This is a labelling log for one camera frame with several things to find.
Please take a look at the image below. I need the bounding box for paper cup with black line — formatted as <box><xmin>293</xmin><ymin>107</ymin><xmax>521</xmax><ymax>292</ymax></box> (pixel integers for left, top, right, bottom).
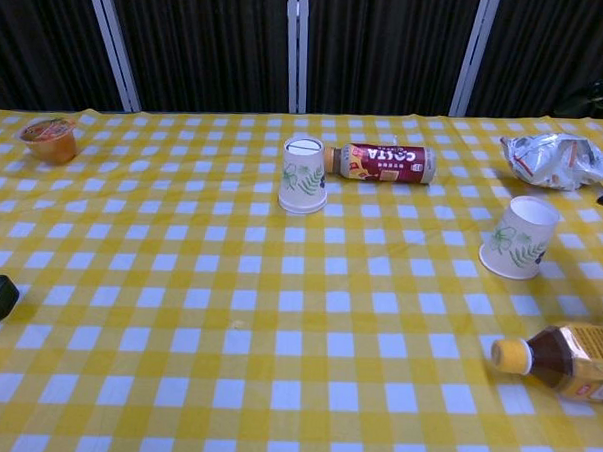
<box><xmin>277</xmin><ymin>136</ymin><xmax>331</xmax><ymax>212</ymax></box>

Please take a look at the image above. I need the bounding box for white floral paper cup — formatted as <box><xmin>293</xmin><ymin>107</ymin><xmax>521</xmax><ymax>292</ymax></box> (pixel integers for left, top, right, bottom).
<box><xmin>477</xmin><ymin>193</ymin><xmax>563</xmax><ymax>282</ymax></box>
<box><xmin>277</xmin><ymin>198</ymin><xmax>328</xmax><ymax>218</ymax></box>

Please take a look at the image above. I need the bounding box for orange jelly cup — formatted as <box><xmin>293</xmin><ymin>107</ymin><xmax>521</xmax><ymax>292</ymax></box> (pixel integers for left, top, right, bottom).
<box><xmin>16</xmin><ymin>115</ymin><xmax>80</xmax><ymax>167</ymax></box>

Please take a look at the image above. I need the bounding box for silver crumpled snack bag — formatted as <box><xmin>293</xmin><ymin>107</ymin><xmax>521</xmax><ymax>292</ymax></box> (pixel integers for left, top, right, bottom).
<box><xmin>497</xmin><ymin>130</ymin><xmax>603</xmax><ymax>194</ymax></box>

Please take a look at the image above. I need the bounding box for yellow-capped tea bottle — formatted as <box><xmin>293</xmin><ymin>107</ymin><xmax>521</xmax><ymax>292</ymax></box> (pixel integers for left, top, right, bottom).
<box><xmin>488</xmin><ymin>317</ymin><xmax>603</xmax><ymax>404</ymax></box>

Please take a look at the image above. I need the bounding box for red Costa coffee bottle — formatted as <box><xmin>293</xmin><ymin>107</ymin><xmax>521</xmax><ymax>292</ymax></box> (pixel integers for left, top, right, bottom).
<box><xmin>323</xmin><ymin>141</ymin><xmax>440</xmax><ymax>186</ymax></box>

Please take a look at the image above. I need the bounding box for yellow white checked tablecloth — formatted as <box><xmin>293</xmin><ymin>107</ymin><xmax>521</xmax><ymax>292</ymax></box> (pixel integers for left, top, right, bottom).
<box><xmin>0</xmin><ymin>90</ymin><xmax>603</xmax><ymax>452</ymax></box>

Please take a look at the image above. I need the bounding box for dark pleated curtain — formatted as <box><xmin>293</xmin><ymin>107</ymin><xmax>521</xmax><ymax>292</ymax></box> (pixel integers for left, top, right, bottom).
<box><xmin>0</xmin><ymin>0</ymin><xmax>603</xmax><ymax>138</ymax></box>

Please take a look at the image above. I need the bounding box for white partition frame post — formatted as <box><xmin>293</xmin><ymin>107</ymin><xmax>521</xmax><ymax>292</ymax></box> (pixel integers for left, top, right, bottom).
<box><xmin>448</xmin><ymin>0</ymin><xmax>503</xmax><ymax>119</ymax></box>
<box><xmin>78</xmin><ymin>0</ymin><xmax>146</xmax><ymax>114</ymax></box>
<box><xmin>281</xmin><ymin>0</ymin><xmax>311</xmax><ymax>115</ymax></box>

